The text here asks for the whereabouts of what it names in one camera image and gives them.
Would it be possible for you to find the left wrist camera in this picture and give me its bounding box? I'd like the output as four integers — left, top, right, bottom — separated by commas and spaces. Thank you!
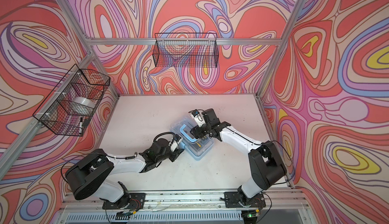
170, 134, 182, 153

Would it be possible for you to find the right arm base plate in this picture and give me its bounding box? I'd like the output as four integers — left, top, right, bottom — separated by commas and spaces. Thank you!
220, 191, 266, 210

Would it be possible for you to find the left wire basket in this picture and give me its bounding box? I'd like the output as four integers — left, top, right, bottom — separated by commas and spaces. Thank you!
33, 65, 110, 137

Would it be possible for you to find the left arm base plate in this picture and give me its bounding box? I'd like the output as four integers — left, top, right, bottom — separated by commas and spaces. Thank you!
102, 192, 146, 210

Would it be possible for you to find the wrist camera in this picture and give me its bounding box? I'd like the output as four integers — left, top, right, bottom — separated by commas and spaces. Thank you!
189, 109, 205, 127
170, 134, 182, 153

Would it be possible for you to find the back wire basket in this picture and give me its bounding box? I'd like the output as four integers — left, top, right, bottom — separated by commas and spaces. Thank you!
153, 32, 219, 68

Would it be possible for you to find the blue plastic tool box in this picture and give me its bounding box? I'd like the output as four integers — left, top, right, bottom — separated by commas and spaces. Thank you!
170, 116, 214, 161

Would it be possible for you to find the aluminium front rail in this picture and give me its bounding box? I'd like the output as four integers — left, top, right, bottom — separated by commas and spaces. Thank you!
53, 188, 318, 224

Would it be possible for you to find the silver tape roll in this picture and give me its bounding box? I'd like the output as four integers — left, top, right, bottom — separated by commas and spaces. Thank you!
73, 96, 95, 108

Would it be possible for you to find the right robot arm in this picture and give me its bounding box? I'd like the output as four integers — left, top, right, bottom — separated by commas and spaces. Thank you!
189, 109, 287, 207

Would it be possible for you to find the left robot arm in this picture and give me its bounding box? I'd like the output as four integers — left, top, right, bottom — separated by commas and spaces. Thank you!
64, 136, 184, 209

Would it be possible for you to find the wire basket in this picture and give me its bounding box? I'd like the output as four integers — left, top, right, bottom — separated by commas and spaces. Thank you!
33, 65, 110, 137
153, 32, 219, 68

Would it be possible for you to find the black marker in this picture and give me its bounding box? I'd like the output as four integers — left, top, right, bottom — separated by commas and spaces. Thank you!
79, 117, 83, 135

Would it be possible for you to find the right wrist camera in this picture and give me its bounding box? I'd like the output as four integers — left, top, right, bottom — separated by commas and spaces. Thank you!
189, 109, 205, 127

